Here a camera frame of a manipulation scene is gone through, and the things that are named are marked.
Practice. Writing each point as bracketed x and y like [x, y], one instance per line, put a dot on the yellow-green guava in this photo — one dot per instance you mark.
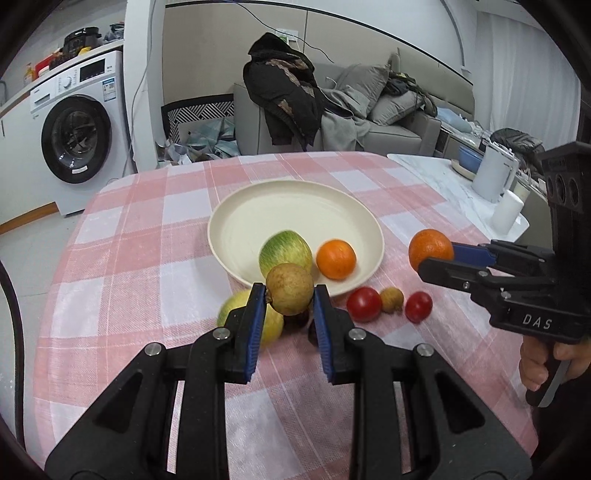
[231, 302]

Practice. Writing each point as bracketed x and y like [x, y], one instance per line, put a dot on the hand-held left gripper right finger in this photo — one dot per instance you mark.
[324, 344]

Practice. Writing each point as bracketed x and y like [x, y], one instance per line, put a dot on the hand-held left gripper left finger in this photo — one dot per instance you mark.
[253, 344]

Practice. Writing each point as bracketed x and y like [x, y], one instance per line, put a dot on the person's right hand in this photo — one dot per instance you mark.
[533, 367]

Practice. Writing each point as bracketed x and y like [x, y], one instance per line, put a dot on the person's right forearm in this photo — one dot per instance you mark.
[570, 415]

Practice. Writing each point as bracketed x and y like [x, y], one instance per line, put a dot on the cream round plate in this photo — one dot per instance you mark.
[295, 212]

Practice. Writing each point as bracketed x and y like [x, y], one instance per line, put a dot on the green striped guava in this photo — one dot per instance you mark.
[284, 251]

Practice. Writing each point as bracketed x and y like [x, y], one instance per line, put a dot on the blue bowl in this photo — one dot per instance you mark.
[468, 159]

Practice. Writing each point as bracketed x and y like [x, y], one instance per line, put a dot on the grey cloth bundle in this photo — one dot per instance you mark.
[113, 33]

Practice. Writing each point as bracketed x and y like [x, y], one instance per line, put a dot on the orange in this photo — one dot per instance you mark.
[427, 244]
[336, 259]

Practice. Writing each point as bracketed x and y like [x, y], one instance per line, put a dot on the dark clothes pile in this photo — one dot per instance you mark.
[408, 87]

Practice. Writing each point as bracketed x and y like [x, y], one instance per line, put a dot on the grey sofa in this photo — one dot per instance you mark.
[397, 138]

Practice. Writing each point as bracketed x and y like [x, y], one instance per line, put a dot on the crumpled plastic bags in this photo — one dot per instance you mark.
[207, 143]

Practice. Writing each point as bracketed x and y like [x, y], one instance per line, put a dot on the red container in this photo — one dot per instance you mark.
[46, 62]

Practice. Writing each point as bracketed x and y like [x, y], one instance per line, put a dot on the yellow bottle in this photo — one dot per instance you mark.
[30, 73]

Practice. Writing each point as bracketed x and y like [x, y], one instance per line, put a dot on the white kitchen base cabinet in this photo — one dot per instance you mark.
[16, 161]

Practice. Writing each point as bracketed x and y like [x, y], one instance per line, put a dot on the white cup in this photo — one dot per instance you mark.
[507, 210]

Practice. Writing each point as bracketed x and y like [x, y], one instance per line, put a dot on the black white patterned box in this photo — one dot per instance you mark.
[198, 108]

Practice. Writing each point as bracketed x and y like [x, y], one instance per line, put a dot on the small brown longan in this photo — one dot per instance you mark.
[391, 300]

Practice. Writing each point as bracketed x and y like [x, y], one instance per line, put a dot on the large brown longan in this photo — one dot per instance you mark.
[289, 288]

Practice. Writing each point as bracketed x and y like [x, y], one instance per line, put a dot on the white kettle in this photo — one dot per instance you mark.
[494, 173]

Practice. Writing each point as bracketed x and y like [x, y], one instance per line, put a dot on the black rice cooker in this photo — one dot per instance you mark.
[82, 41]

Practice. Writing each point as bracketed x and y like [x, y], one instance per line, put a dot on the white wall power strip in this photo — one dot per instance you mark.
[288, 37]

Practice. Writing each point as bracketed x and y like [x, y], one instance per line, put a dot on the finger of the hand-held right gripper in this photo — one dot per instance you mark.
[466, 252]
[450, 272]

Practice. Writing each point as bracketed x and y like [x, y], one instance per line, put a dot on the grey pillow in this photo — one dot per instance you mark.
[395, 108]
[362, 85]

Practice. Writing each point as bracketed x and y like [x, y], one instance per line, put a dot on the pink checked tablecloth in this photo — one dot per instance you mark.
[138, 258]

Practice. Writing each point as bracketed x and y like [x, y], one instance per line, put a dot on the white washing machine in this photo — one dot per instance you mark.
[92, 92]

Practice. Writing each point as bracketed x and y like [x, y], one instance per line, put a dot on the grey blanket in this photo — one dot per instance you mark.
[341, 124]

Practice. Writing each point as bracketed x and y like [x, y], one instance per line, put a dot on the red tomato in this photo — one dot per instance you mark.
[419, 306]
[364, 303]

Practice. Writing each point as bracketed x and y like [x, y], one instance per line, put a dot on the black patterned jacket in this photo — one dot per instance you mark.
[286, 87]

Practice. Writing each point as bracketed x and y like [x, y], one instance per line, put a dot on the light blue cloth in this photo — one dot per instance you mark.
[455, 121]

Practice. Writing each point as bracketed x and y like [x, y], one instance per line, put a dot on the dark cloth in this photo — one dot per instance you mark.
[515, 141]

